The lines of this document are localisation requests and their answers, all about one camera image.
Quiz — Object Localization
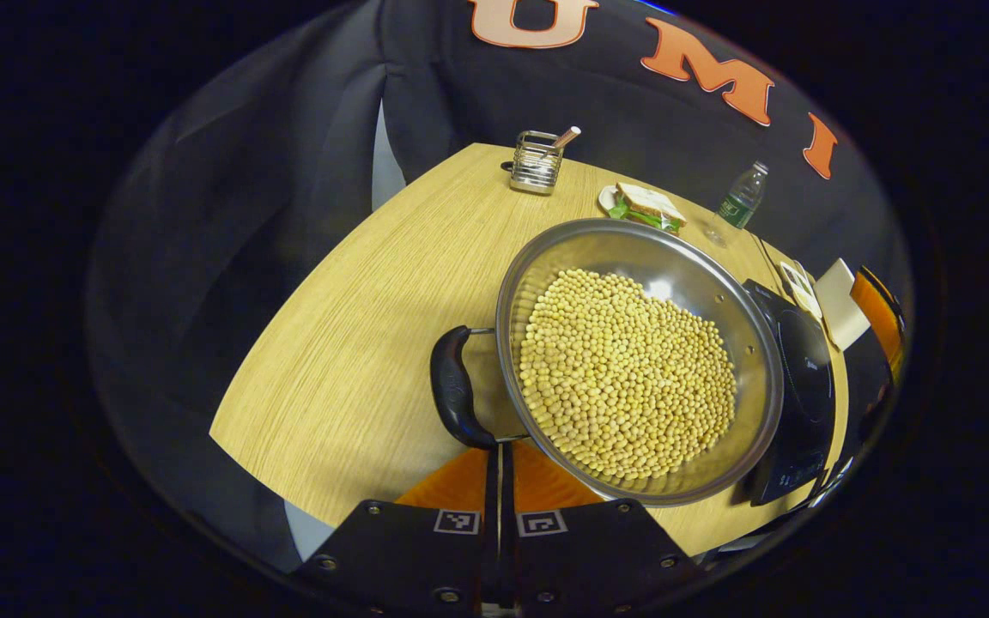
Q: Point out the black power cable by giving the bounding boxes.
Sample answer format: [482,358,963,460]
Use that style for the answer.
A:
[752,236,796,288]

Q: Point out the yellow soybeans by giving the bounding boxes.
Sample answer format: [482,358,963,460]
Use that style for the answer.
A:
[518,268,738,482]

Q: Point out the clear plastic water bottle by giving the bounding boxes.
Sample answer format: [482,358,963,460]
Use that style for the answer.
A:
[717,161,769,230]

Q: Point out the stainless steel pot black handle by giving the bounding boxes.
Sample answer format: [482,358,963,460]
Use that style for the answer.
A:
[430,217,786,509]

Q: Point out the black backdrop cloth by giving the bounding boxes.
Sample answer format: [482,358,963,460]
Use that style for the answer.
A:
[87,0,912,550]

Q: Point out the black induction cooktop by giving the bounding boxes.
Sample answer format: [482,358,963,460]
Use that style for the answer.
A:
[739,279,839,507]

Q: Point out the sandwich with lettuce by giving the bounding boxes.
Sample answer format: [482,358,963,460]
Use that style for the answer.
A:
[608,182,688,234]

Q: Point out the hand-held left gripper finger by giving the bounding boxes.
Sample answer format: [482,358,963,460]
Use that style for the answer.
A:
[293,442,504,615]
[501,439,706,615]

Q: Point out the metal wire utensil holder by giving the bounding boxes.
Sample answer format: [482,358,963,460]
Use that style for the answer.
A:
[501,130,566,196]

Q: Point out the white toaster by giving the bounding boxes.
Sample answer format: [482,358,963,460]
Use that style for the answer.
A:
[814,258,873,352]

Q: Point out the white divided grain dish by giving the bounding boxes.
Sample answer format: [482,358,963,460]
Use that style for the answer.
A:
[780,260,825,323]

